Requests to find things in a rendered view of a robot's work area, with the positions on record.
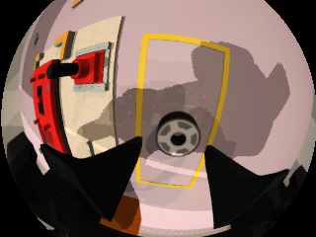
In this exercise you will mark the black and grey wheel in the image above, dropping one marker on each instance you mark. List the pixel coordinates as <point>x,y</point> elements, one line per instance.
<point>177,145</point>

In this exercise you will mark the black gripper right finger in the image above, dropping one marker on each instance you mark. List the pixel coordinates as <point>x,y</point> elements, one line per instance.
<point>232,187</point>

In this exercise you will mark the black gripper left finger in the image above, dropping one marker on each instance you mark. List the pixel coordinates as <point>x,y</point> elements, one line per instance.
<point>101,178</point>

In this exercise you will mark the yellow rectangular outline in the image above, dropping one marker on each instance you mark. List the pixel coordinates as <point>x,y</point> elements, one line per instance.
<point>141,84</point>

